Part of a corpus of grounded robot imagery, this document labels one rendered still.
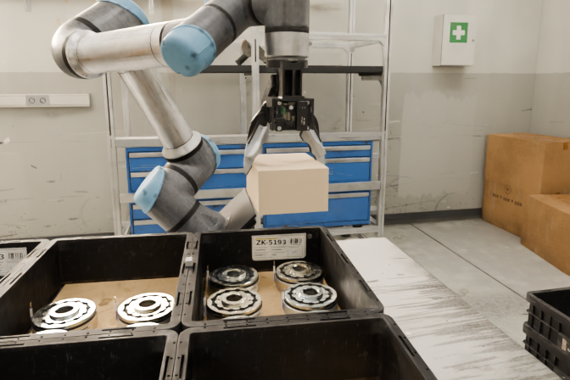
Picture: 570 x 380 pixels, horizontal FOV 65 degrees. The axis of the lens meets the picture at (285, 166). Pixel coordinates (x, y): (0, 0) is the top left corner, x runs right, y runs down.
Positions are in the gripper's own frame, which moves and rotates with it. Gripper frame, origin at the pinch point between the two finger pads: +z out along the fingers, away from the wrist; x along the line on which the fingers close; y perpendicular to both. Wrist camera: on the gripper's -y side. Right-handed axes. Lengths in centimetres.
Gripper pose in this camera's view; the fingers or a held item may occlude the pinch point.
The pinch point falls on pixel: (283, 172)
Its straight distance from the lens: 81.6
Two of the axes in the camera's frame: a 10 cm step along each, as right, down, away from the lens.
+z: 0.0, 9.8, 2.0
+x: 9.8, -0.4, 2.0
